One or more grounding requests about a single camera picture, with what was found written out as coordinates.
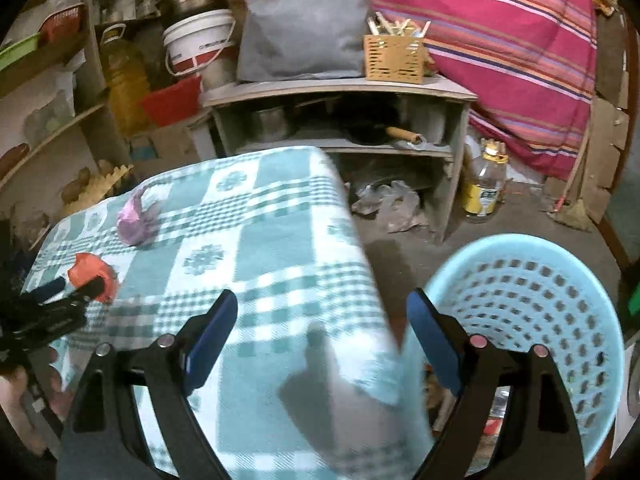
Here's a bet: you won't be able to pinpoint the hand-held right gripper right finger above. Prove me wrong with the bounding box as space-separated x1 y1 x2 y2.
406 287 586 480

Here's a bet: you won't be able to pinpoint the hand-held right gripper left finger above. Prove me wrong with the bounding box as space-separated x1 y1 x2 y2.
60 289 239 480

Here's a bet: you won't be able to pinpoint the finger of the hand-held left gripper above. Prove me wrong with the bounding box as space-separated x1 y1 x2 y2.
20 277 68 307
60 277 107 307

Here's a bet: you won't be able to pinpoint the red cloth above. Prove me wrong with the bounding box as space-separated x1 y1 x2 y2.
68 253 118 305

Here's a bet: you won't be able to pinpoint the light blue plastic basket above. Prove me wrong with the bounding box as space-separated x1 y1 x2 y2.
402 234 626 471

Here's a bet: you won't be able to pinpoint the person's left hand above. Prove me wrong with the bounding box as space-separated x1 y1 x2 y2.
0 347 73 453

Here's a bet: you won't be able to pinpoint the pink crumpled cloth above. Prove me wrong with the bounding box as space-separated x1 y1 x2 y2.
116 186 163 247

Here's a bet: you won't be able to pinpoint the pile of potatoes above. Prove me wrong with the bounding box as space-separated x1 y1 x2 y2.
60 167 93 203

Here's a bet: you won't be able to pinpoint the green checked tablecloth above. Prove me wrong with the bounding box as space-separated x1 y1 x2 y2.
22 146 433 480

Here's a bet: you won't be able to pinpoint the crumpled clear plastic bags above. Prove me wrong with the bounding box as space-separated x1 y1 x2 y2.
352 180 431 233

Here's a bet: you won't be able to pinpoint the cardboard box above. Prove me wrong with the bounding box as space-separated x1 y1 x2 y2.
127 120 198 181

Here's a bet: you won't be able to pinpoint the yellow label oil bottle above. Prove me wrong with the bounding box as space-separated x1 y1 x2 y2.
461 140 510 224

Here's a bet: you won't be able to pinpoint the curved wooden shelf rack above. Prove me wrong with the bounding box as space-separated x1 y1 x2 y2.
0 0 133 221

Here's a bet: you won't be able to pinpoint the straw broom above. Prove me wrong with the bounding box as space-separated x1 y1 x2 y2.
547 125 606 233

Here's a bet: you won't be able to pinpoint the red plastic basin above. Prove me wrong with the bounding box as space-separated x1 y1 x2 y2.
137 76 202 128

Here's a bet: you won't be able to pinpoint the large yellow oil jug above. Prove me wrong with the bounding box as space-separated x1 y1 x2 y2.
99 24 151 136

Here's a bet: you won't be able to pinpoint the black pan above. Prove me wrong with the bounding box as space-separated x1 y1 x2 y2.
347 122 401 146

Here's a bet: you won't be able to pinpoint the small steel pot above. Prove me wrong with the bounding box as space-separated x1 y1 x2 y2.
250 107 288 143

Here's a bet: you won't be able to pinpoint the green plastic tray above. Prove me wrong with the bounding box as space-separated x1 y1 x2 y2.
0 33 42 72

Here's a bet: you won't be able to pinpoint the red plastic basket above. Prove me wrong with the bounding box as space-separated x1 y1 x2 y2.
40 5 85 43

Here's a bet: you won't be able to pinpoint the low wooden shelf unit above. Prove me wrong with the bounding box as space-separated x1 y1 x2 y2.
200 74 479 243

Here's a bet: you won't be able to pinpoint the white plastic bucket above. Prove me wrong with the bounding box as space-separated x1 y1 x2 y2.
162 9 236 78

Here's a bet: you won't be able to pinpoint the cardboard panel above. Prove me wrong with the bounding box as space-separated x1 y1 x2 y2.
582 15 631 221

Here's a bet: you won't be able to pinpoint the row of metal cups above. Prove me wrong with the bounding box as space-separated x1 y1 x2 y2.
97 0 161 23

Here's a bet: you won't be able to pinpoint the woven yellow basket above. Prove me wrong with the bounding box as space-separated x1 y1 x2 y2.
363 34 427 82

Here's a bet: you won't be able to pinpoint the pink striped cloth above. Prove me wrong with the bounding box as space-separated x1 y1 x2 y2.
220 0 598 181

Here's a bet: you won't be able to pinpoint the bundle of wooden utensils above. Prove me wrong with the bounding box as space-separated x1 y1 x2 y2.
367 10 432 40

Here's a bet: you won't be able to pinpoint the grey fabric bag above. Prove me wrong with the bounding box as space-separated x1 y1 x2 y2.
236 0 373 84

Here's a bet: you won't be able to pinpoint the wooden handled tool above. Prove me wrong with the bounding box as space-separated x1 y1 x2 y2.
386 126 428 150

